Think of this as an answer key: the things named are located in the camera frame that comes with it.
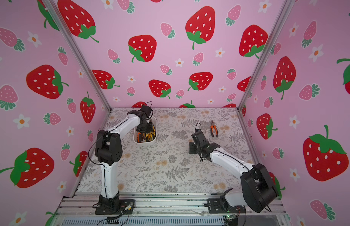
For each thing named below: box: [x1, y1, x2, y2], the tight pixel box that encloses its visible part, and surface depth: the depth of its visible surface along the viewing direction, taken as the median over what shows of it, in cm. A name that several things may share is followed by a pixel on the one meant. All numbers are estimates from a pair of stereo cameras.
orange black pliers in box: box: [136, 132, 143, 143], surface depth 100 cm
